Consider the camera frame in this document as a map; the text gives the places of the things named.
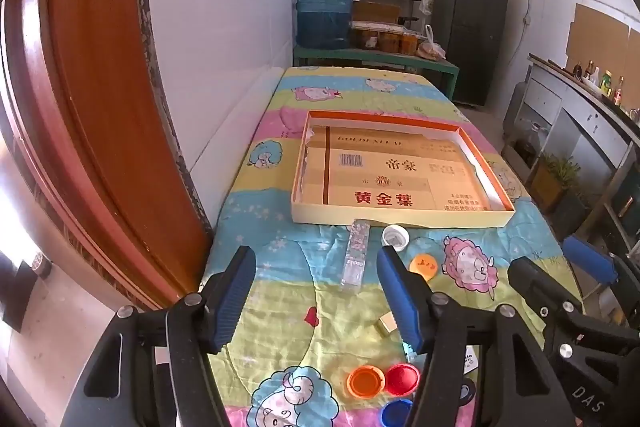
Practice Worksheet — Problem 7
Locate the plastic bag of food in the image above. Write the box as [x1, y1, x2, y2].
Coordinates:
[417, 24, 447, 60]

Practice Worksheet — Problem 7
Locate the green low bench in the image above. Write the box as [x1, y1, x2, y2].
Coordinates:
[292, 44, 461, 102]

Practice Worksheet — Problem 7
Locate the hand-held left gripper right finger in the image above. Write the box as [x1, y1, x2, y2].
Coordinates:
[376, 246, 581, 427]

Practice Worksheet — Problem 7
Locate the grey counter cabinet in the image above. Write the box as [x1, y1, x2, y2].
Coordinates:
[502, 54, 640, 253]

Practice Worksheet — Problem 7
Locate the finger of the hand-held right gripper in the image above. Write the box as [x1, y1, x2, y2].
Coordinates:
[562, 237, 640, 330]
[507, 257, 640, 373]

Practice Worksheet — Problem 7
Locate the red bottle cap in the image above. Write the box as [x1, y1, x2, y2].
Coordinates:
[385, 363, 421, 397]

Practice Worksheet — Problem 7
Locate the clear plastic case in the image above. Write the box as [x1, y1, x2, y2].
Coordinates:
[340, 218, 372, 293]

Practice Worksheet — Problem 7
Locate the blue water jug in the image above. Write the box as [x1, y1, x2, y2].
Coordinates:
[295, 0, 356, 50]

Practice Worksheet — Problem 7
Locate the grey gas cylinder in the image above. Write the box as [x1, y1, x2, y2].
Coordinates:
[504, 82, 531, 142]

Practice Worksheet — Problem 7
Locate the orange printed cap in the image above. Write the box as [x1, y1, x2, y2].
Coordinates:
[408, 255, 438, 279]

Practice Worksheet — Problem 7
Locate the shallow cardboard box tray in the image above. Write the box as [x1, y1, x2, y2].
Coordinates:
[290, 109, 516, 229]

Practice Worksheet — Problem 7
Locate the dark refrigerator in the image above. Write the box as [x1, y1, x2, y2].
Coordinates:
[434, 0, 511, 108]

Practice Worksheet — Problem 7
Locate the cardboard box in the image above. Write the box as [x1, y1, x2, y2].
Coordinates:
[352, 1, 401, 24]

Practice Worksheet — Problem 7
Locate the plant in yellow pot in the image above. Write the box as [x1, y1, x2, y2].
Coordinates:
[530, 154, 581, 210]

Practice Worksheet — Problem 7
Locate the brown wooden door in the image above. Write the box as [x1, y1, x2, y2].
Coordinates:
[0, 0, 216, 343]

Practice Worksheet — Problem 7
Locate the orange bottle cap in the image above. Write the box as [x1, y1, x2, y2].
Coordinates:
[346, 364, 386, 397]

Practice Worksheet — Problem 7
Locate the plastic oil jug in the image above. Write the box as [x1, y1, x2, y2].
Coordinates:
[517, 122, 548, 168]

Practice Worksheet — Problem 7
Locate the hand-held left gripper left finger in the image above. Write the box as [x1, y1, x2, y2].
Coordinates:
[62, 246, 258, 427]

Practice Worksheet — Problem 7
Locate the blue bottle cap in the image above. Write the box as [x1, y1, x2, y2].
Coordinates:
[380, 398, 413, 427]

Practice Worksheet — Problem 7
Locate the white bottle cap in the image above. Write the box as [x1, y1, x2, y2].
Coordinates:
[381, 225, 411, 250]

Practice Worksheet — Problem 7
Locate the dark green appliance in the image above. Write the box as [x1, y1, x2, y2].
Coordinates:
[612, 177, 640, 233]

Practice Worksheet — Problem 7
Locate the dark floor object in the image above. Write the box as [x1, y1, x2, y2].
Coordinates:
[2, 259, 38, 333]

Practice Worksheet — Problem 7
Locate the cardboard sheet on wall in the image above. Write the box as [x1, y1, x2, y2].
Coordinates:
[625, 27, 640, 88]
[567, 4, 628, 72]

